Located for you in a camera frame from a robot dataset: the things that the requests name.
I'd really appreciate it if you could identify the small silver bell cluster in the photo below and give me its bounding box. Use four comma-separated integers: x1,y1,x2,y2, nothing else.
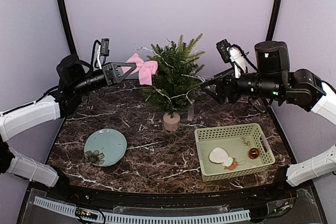
240,136,251,148

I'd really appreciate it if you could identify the pink bow ornament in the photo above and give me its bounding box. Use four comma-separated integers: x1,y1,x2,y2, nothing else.
126,53,158,86

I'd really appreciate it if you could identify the small green christmas tree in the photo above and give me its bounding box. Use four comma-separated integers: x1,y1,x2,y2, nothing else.
142,34,205,114

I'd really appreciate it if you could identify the black corner post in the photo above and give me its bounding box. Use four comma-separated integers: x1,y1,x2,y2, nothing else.
52,0,86,82
254,0,286,82

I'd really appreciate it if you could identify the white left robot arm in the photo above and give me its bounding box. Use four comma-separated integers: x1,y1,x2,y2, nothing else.
1,55,137,201

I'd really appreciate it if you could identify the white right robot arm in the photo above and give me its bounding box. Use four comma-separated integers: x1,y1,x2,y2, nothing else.
201,40,335,124

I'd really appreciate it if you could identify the black right corner post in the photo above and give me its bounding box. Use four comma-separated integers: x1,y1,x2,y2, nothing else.
254,0,286,82

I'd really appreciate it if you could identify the black front rail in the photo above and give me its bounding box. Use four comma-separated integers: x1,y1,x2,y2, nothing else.
28,175,300,213

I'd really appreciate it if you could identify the teal flower plate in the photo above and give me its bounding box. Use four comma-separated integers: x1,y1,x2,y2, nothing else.
84,129,127,167

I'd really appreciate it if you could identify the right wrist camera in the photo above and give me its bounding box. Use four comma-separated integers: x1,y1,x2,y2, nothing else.
216,39,248,78

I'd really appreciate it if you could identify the clear battery box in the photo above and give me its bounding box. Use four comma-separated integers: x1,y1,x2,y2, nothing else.
187,104,195,121

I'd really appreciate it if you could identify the white slotted cable duct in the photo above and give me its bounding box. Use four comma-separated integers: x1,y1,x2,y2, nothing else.
33,196,251,223

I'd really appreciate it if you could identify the clear fairy light string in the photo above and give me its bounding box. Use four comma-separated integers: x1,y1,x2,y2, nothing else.
133,36,213,109

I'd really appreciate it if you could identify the white snowman ornament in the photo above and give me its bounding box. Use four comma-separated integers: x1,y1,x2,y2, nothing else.
209,147,238,170

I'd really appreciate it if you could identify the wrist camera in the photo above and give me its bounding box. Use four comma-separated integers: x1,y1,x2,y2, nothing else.
90,38,110,69
216,39,248,78

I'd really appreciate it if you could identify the pink tree pot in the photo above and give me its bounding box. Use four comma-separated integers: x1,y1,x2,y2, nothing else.
163,112,181,132

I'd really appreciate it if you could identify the red ball ornament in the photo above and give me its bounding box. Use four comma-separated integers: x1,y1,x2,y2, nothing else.
248,148,260,159

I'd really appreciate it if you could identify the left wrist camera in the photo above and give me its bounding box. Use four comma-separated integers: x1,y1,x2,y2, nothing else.
90,38,110,69

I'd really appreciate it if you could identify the green perforated plastic basket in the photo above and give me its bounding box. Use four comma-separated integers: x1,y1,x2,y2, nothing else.
194,123,276,182

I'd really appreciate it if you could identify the black left corner post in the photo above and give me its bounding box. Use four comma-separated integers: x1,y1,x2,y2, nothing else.
52,0,86,82

